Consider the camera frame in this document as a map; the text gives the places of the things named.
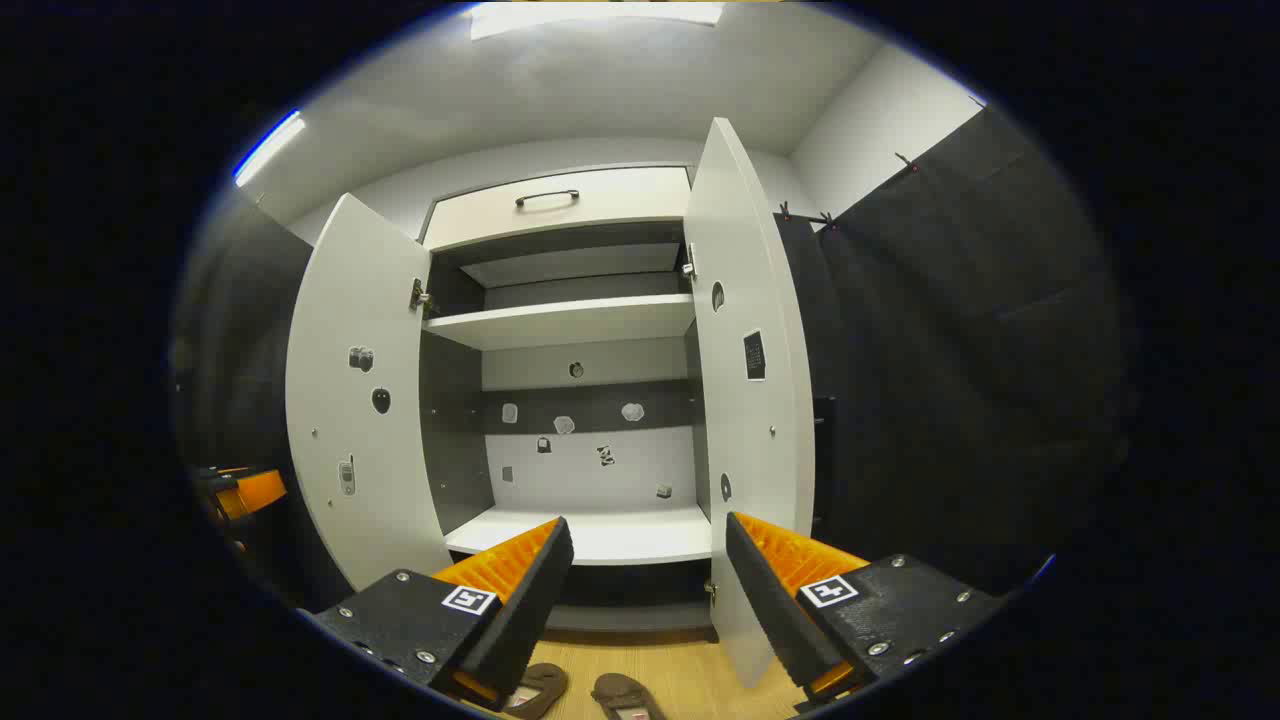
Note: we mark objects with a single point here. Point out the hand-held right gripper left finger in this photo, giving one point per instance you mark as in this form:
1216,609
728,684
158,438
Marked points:
530,610

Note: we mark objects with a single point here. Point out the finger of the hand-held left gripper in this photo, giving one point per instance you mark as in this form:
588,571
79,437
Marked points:
258,490

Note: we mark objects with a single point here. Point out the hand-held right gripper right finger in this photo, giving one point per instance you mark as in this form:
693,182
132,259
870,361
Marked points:
775,610

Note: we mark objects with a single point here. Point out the brown fuzzy shoe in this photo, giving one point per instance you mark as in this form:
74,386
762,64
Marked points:
625,692
540,688

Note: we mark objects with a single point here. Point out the white shoe cabinet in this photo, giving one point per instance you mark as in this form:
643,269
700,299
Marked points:
590,470

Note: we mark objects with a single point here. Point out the white cabinet door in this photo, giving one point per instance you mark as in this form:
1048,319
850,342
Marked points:
350,290
740,450

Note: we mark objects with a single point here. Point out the metal door hinge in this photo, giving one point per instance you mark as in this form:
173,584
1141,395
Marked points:
688,263
420,297

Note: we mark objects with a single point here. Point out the white cabinet drawer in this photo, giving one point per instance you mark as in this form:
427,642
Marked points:
610,228

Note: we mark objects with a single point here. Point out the black backdrop cloth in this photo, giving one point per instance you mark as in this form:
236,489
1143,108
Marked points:
960,350

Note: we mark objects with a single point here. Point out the ceiling light strip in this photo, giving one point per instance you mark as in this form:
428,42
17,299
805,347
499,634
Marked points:
268,148

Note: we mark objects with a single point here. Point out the ceiling light panel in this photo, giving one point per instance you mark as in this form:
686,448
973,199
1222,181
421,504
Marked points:
600,18

